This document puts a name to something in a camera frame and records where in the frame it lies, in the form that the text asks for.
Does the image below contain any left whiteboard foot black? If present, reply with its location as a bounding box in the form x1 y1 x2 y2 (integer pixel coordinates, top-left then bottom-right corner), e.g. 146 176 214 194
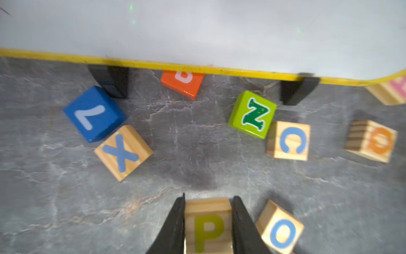
87 65 130 99

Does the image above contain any wooden block blue O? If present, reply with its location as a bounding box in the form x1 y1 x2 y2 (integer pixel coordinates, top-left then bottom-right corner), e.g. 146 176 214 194
255 200 305 254

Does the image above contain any right whiteboard foot black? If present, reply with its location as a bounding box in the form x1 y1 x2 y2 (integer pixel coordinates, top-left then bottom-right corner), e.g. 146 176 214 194
280 77 320 106

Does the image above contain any wooden block pink H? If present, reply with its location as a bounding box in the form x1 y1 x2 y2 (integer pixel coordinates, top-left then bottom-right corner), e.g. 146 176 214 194
366 75 406 106

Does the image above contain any blue block white seven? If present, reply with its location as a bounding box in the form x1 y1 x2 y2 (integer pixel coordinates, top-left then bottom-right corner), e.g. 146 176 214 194
63 86 126 143

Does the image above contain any wooden block green P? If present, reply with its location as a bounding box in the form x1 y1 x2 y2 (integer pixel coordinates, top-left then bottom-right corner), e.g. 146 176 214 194
185 197 234 254

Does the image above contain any wooden block orange Q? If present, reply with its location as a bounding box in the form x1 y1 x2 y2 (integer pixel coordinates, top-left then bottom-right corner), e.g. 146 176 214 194
345 120 398 163

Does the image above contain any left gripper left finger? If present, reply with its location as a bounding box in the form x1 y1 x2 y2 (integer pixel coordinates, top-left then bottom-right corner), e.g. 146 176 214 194
147 193 186 254

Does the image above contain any red block white letter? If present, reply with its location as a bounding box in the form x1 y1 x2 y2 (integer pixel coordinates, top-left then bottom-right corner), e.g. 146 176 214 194
161 71 205 99

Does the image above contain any wooden block blue X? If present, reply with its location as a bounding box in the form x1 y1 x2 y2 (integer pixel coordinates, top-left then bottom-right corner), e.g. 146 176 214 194
94 125 153 182

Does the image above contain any whiteboard with red PEAR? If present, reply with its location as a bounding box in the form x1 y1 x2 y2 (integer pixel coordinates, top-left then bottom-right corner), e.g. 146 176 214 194
1 1 406 86

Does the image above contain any whiteboard foot black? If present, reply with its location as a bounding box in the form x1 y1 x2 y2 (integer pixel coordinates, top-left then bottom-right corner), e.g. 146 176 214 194
280 77 320 106
87 65 130 99

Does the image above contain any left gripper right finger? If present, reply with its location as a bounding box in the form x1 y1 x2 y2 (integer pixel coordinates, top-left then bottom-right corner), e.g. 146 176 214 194
231 196 272 254

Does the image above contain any green block letter N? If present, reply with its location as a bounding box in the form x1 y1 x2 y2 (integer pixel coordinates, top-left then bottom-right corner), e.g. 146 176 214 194
228 91 277 139

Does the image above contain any wooden block blue C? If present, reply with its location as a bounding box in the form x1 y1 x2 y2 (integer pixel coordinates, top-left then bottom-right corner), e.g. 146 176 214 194
266 121 311 161

